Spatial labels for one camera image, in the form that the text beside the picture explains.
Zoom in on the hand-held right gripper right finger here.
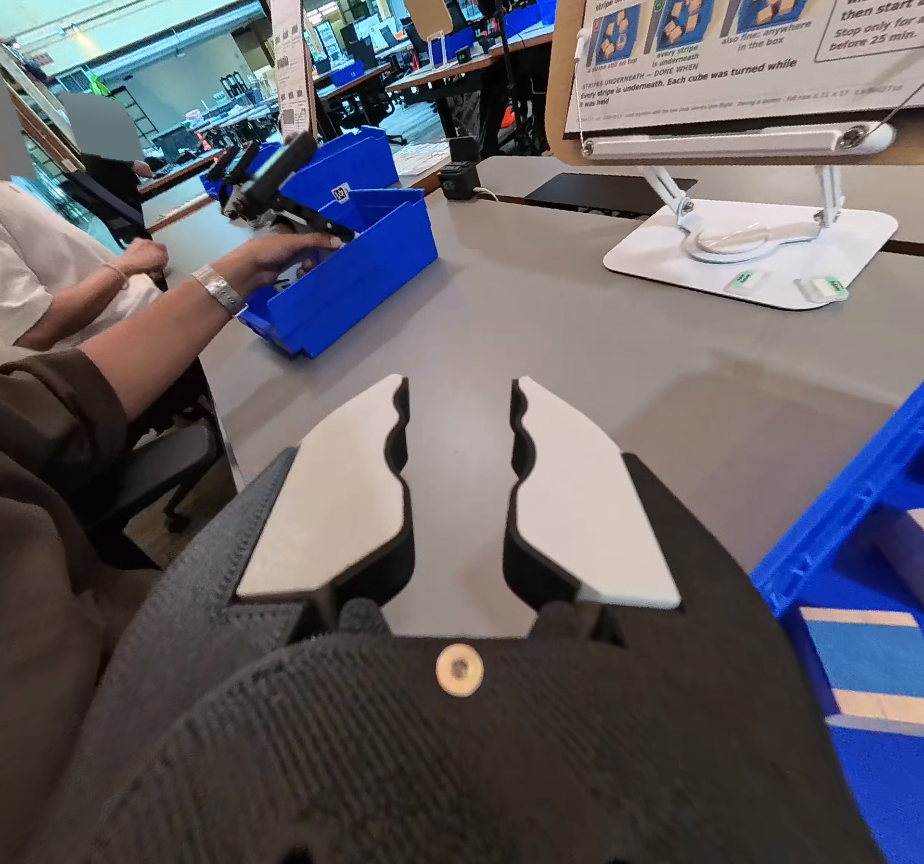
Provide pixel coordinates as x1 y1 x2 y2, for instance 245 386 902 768
503 376 681 612

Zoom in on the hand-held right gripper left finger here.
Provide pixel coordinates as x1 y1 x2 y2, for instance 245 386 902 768
236 374 416 627

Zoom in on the blue plastic bin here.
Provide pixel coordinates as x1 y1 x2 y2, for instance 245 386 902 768
278 126 399 209
751 384 924 864
238 187 439 360

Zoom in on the wooden cube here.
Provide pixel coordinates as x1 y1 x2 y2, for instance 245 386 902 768
797 604 924 735
866 506 924 594

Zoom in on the person's left forearm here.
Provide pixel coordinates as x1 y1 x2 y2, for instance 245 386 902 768
79 286 239 421

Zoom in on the grey desk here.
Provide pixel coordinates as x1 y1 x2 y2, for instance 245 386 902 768
144 155 924 640

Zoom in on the idle black white gripper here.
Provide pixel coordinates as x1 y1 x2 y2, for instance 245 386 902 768
205 142 261 219

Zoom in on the silver wristwatch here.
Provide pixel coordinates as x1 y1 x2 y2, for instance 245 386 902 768
191 265 250 320

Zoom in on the dark backed clipboard stand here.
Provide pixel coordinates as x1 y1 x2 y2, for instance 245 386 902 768
267 0 319 139

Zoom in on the clear plastic sheet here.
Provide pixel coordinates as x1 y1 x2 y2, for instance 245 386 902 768
393 144 454 178

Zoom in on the black device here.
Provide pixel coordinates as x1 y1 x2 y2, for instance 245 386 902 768
438 136 481 201

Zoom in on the white document stand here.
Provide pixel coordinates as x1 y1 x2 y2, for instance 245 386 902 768
574 26 924 311

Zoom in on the person's dark clothing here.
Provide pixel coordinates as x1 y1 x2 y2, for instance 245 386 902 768
0 348 167 864

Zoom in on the instruction sheet on clipboard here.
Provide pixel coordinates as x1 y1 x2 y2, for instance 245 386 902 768
545 0 924 168

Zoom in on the printed instruction sheet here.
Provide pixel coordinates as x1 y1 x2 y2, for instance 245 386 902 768
565 0 924 134

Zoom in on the desk cable tray lid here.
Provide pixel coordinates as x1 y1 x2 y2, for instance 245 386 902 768
526 172 697 219

